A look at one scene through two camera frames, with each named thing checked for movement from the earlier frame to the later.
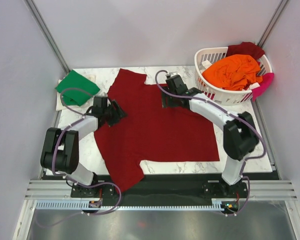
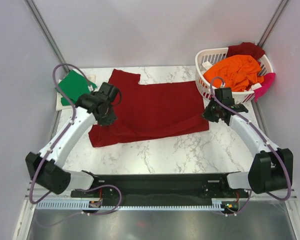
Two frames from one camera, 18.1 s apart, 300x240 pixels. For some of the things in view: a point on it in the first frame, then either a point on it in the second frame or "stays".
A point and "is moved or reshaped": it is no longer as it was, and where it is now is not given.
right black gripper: (169, 103) to (206, 114)
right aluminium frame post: (272, 22) stays
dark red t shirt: (147, 131) is moved or reshaped
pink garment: (267, 80) stays
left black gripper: (118, 114) to (109, 120)
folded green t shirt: (76, 90) stays
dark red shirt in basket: (246, 48) stays
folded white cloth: (60, 106) stays
